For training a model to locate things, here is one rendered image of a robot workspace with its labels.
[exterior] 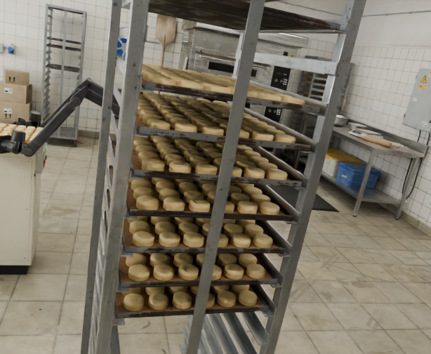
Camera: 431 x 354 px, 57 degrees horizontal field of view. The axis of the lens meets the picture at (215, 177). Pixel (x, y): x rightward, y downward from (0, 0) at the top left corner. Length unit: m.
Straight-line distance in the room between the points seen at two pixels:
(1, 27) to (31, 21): 0.41
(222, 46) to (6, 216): 3.82
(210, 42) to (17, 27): 2.77
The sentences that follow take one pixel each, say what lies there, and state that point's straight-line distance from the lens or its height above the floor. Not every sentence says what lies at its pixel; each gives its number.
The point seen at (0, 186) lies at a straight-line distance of 2.71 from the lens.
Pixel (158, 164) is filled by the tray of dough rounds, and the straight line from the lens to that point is 0.87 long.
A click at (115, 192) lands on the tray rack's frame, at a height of 1.27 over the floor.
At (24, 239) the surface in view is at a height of 0.27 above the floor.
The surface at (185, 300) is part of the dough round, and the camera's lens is 1.07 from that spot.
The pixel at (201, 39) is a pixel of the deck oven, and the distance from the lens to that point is 5.62.
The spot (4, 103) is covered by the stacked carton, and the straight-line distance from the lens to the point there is 6.30.
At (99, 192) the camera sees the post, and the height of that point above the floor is 1.04.
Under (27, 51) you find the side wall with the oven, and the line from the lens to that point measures 6.64.
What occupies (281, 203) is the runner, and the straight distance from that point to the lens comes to 1.08.
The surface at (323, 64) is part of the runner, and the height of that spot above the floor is 1.60.
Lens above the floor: 1.58
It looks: 17 degrees down
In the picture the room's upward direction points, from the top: 10 degrees clockwise
